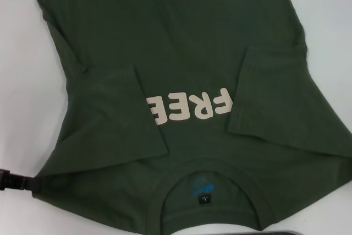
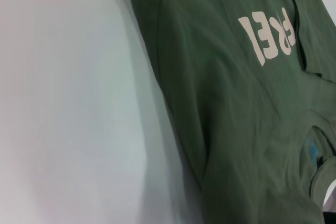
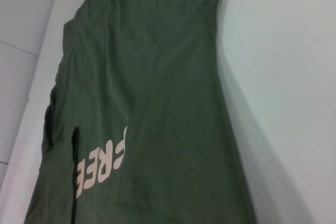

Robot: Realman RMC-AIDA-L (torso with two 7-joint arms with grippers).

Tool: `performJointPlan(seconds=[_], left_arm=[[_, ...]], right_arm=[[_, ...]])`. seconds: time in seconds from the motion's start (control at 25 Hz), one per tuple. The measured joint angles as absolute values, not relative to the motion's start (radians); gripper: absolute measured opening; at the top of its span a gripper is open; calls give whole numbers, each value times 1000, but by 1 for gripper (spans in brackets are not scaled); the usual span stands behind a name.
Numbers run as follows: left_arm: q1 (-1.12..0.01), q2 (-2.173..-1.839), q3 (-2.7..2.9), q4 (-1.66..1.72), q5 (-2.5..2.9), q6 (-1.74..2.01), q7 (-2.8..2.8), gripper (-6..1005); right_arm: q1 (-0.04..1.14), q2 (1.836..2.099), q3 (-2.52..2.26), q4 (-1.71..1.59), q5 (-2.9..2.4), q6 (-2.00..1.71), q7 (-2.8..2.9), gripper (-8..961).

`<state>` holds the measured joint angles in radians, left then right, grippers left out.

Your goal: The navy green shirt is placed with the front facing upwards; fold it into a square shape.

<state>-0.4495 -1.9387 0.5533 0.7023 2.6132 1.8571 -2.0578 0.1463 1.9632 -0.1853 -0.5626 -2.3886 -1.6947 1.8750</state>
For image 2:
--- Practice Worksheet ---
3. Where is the dark green FREE T-shirt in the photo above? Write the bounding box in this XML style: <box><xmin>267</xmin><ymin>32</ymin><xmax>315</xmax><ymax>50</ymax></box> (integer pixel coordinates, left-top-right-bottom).
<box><xmin>118</xmin><ymin>0</ymin><xmax>336</xmax><ymax>224</ymax></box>

